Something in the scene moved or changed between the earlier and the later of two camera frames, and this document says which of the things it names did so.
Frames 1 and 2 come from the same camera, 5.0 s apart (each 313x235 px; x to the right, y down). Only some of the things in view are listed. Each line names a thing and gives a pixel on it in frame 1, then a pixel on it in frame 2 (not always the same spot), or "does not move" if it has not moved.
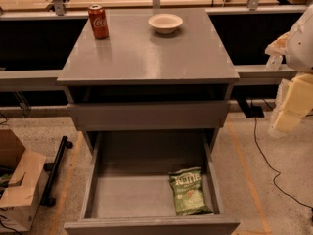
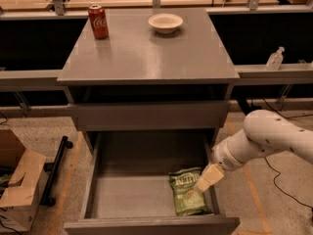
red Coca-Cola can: (98, 20) does not move
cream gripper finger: (297, 103) to (210, 174)
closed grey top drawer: (205, 116) does not move
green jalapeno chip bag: (188, 192) does not move
